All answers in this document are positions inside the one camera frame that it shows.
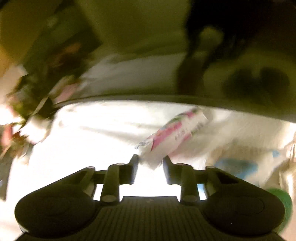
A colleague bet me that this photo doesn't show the green lid glass jar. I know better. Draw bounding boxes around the green lid glass jar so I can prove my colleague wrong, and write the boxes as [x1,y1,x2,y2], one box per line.
[265,188,294,235]

